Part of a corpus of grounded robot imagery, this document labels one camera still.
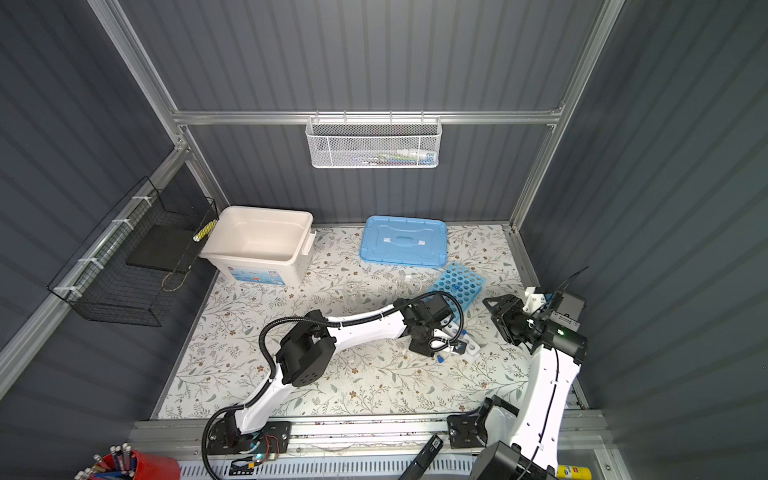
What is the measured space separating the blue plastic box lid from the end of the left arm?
376 mm

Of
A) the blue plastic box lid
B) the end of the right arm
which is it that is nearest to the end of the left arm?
the end of the right arm

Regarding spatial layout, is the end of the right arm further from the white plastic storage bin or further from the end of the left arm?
the white plastic storage bin

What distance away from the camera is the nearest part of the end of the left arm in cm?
67

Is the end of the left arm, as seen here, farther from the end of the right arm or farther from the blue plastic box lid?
the blue plastic box lid

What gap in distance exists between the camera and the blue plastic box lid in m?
1.13
